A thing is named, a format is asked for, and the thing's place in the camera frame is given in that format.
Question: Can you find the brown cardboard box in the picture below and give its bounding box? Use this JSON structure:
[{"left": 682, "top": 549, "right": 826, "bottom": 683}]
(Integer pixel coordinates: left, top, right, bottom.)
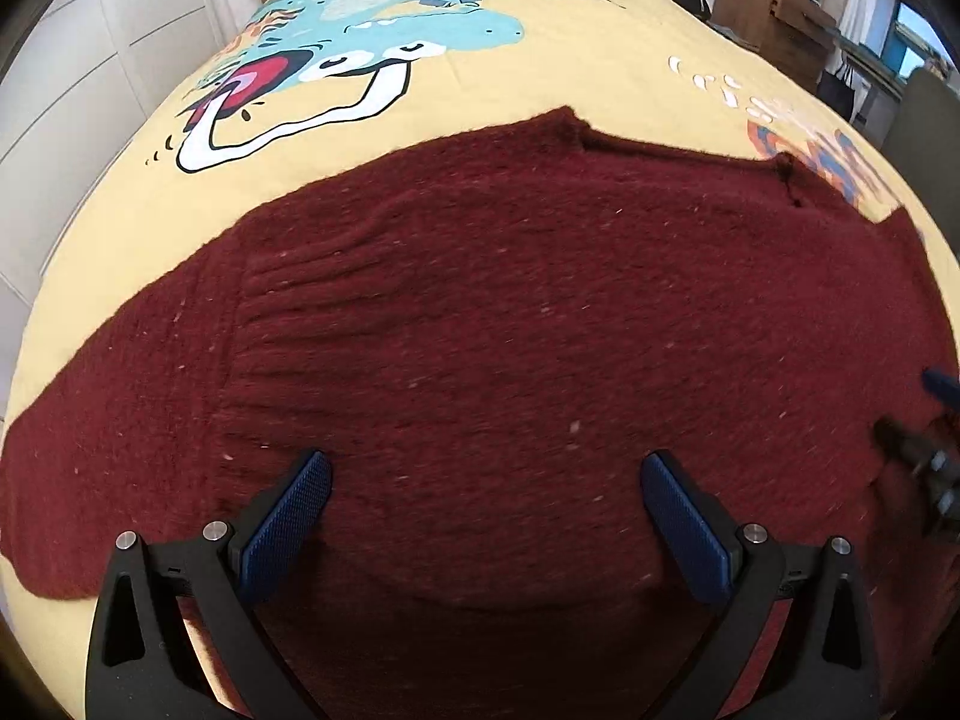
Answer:
[{"left": 711, "top": 0, "right": 837, "bottom": 83}]

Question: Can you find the dark red knit sweater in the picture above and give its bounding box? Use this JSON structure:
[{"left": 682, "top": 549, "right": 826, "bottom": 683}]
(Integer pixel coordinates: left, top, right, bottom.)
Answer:
[{"left": 0, "top": 106, "right": 960, "bottom": 720}]

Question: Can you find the yellow printed cartoon blanket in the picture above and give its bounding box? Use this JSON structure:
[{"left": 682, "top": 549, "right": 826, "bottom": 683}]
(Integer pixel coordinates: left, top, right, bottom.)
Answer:
[{"left": 0, "top": 0, "right": 912, "bottom": 720}]

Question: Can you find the white wardrobe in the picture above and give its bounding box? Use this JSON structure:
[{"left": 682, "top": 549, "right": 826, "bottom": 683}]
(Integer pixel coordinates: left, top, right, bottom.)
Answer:
[{"left": 0, "top": 0, "right": 263, "bottom": 301}]

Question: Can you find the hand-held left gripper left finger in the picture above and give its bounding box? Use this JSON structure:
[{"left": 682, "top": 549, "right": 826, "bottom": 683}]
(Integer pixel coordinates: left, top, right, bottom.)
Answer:
[{"left": 85, "top": 448, "right": 333, "bottom": 720}]

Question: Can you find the grey chair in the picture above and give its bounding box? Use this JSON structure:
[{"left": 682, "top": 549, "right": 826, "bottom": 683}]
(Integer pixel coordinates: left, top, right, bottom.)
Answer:
[{"left": 877, "top": 67, "right": 960, "bottom": 188}]

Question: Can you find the black shopping bag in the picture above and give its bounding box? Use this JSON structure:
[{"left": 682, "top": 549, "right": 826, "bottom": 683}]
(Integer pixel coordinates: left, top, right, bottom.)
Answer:
[{"left": 816, "top": 67, "right": 860, "bottom": 121}]

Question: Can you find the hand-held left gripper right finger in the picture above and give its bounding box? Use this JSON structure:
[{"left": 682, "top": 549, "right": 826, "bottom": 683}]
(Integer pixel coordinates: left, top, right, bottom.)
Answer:
[{"left": 640, "top": 450, "right": 880, "bottom": 720}]

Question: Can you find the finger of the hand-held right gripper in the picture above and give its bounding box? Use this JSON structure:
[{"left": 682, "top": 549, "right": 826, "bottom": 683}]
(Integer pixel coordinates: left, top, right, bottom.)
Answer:
[
  {"left": 872, "top": 418, "right": 946, "bottom": 477},
  {"left": 922, "top": 367, "right": 960, "bottom": 410}
]

